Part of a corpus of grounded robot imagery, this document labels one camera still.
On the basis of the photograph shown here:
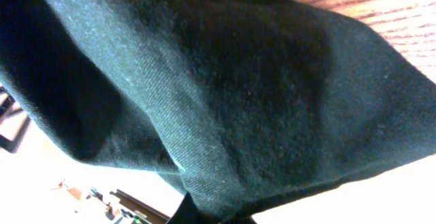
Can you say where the black pants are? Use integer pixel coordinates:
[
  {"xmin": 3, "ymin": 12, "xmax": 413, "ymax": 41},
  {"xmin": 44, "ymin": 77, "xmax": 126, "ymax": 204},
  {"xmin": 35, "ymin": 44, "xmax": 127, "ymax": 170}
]
[{"xmin": 1, "ymin": 0, "xmax": 435, "ymax": 223}]

